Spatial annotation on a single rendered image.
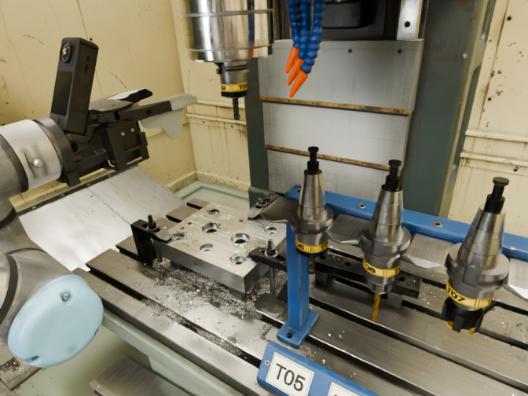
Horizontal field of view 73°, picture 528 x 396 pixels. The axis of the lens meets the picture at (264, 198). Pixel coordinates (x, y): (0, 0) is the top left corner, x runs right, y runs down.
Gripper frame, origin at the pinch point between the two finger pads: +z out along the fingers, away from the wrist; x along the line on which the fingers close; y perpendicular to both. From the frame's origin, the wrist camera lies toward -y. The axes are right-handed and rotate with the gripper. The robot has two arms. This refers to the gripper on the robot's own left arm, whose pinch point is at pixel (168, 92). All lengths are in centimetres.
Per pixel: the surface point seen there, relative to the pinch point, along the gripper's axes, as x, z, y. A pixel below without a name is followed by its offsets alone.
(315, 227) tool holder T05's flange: 25.7, 0.4, 17.3
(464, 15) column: 30, 64, -5
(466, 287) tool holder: 45.4, 1.0, 19.6
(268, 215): 17.6, 0.1, 17.6
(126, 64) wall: -102, 63, 10
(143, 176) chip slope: -94, 52, 59
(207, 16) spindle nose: 2.2, 8.5, -9.9
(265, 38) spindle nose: 8.0, 16.0, -5.9
